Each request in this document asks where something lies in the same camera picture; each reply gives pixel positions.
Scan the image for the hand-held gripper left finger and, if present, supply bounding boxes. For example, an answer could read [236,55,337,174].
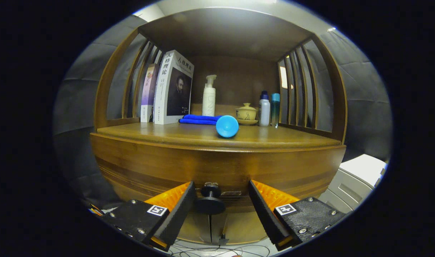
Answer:
[96,180,197,252]

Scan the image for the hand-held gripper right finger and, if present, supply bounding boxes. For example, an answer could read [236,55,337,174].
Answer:
[248,180,347,251]

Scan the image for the white bottle with dark cap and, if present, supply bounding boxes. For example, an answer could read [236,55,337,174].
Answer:
[259,91,271,127]

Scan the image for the white pump bottle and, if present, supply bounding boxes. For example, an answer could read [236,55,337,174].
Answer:
[202,75,217,117]

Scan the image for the teal bottle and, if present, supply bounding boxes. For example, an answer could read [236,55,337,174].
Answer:
[270,93,281,128]

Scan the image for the white book with portrait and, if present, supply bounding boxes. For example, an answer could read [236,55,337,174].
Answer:
[154,50,195,125]

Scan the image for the blue and white tube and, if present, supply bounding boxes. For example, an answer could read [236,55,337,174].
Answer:
[216,115,239,138]

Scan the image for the black cables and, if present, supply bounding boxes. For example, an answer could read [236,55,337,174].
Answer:
[168,243,271,257]

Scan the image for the beige lidded teacup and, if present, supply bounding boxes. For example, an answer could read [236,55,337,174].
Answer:
[235,103,259,126]

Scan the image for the purple book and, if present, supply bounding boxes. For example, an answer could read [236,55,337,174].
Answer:
[140,64,160,123]

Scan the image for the white drawer unit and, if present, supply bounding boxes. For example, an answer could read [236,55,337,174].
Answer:
[317,153,387,214]

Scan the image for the wooden countertop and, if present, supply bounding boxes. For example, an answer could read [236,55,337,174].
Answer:
[90,121,346,153]

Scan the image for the wooden drawer with black knob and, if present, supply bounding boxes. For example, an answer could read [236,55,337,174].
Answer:
[91,136,346,216]

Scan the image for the wooden cabinet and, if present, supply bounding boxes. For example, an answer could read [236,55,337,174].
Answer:
[90,6,348,247]

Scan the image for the blue folded cloth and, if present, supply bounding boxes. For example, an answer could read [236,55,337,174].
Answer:
[179,114,223,126]

